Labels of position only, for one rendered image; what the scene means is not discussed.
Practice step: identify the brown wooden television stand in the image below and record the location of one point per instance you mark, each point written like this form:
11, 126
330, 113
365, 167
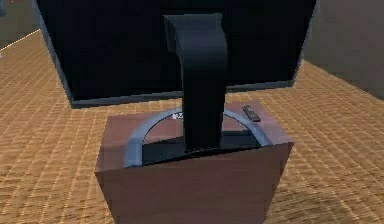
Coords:
200, 190

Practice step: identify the black remote control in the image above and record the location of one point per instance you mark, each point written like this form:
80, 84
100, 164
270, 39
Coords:
251, 113

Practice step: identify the black television set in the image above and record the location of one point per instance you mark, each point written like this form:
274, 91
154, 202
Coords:
116, 50

